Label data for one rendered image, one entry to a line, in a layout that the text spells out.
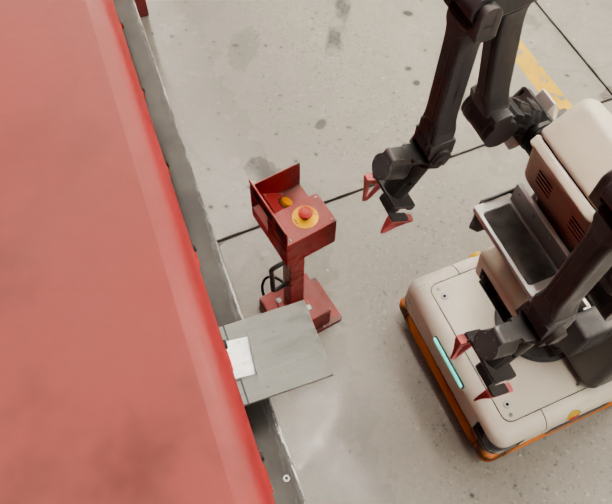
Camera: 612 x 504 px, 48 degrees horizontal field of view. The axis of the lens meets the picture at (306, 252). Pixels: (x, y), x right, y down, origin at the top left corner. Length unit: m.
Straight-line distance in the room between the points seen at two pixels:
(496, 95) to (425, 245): 1.40
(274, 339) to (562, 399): 1.14
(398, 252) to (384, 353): 0.42
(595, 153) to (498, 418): 1.10
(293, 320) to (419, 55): 2.09
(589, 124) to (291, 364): 0.74
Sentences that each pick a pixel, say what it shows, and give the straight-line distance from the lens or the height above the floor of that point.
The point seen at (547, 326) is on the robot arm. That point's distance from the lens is 1.29.
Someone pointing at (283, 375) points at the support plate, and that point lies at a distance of 1.45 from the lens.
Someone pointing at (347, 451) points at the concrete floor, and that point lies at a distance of 2.44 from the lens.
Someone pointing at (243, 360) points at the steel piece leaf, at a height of 1.00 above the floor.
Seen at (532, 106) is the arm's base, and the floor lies 1.23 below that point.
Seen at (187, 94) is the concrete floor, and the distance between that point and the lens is 3.19.
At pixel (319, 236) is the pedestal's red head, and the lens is 1.88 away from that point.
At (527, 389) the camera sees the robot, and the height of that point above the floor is 0.28.
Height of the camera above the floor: 2.38
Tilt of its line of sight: 62 degrees down
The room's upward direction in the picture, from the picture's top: 2 degrees clockwise
